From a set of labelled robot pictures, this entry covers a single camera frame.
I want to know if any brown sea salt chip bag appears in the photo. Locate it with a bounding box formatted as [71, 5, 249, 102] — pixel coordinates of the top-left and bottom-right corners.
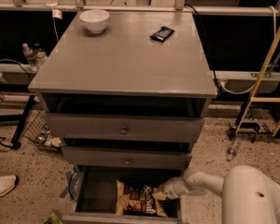
[116, 180, 168, 217]

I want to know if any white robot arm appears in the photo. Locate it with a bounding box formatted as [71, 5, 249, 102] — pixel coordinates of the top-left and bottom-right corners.
[161, 165, 280, 224]

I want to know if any grey drawer cabinet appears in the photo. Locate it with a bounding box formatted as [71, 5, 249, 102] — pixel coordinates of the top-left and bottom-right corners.
[28, 10, 218, 172]

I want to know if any top grey drawer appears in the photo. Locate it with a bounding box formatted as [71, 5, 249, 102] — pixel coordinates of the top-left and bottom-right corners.
[45, 113, 204, 143]

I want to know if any grey drawer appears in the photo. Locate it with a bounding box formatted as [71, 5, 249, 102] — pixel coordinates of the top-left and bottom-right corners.
[63, 166, 184, 224]
[63, 147, 191, 170]
[45, 113, 204, 143]

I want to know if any middle grey drawer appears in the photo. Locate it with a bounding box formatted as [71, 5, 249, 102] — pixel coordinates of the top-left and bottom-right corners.
[63, 147, 191, 170]

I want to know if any bottom grey drawer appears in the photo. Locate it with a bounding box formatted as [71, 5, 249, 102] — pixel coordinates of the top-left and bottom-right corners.
[63, 166, 184, 224]

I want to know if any dark candy bar wrapper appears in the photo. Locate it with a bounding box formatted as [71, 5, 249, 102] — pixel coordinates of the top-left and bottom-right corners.
[150, 26, 175, 43]

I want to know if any white ceramic bowl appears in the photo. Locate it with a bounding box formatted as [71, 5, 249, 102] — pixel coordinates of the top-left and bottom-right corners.
[79, 9, 110, 34]

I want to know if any blue tape cross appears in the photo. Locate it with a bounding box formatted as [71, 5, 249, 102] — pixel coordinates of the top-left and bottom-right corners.
[60, 171, 79, 200]

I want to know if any plastic bottle on floor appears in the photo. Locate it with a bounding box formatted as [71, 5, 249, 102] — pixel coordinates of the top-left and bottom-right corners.
[227, 138, 240, 161]

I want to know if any glass jar on ledge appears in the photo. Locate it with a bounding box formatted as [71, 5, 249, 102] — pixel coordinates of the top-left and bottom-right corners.
[35, 43, 48, 66]

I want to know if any clear water bottle on ledge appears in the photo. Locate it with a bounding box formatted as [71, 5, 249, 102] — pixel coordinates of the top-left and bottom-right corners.
[22, 43, 38, 72]

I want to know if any white hanging tag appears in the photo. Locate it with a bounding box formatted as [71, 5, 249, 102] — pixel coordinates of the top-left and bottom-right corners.
[52, 9, 63, 20]

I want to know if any black stand leg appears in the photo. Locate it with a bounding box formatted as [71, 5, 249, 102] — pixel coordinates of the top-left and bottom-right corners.
[0, 95, 35, 150]

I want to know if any green snack package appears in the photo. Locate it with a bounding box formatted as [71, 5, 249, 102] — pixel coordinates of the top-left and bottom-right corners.
[43, 211, 63, 224]

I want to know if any white sneaker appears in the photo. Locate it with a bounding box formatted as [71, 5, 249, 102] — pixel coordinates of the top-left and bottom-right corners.
[0, 175, 17, 197]

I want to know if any wire mesh basket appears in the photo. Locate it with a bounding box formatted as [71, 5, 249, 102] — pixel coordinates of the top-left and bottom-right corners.
[22, 111, 63, 152]

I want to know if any black cable behind cabinet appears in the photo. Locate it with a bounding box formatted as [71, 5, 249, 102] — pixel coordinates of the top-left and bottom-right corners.
[184, 4, 223, 95]

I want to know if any yellow metal frame stand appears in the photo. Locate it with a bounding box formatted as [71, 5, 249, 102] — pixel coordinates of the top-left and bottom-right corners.
[228, 26, 280, 138]

